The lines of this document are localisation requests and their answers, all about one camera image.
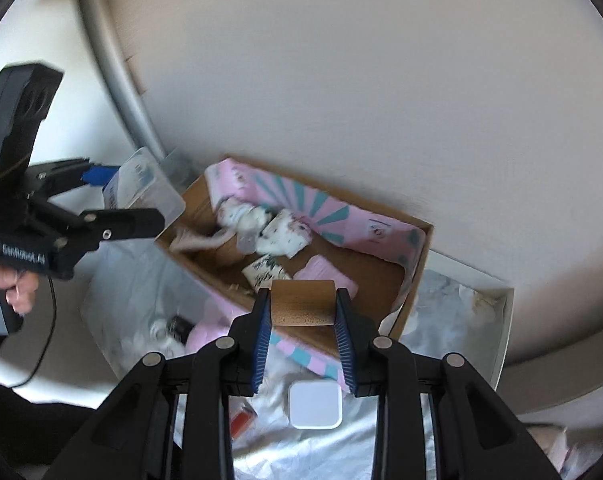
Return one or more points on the brown wooden block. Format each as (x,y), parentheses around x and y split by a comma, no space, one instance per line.
(301,305)

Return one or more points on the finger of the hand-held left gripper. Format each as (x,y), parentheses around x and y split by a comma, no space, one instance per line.
(126,224)
(98,175)

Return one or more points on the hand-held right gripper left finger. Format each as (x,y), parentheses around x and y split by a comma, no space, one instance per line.
(261,340)

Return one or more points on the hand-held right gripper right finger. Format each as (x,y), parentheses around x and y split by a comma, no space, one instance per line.
(344,340)

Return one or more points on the pink knitted baby sock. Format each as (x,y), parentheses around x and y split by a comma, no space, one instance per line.
(204,332)
(321,270)

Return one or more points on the clear plastic case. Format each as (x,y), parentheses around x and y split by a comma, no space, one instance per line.
(141,185)

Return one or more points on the white patterned baby sock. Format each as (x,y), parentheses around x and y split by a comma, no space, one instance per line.
(284,235)
(266,272)

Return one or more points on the person's left hand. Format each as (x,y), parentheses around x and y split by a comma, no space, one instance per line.
(25,290)

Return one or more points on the pink printed cardboard box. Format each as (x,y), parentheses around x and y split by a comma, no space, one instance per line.
(361,270)

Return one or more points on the grey curved wall trim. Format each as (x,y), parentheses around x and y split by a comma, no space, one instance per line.
(111,60)

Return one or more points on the small black box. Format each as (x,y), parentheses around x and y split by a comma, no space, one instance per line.
(180,327)

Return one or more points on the white square box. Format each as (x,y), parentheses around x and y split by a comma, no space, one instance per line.
(315,405)

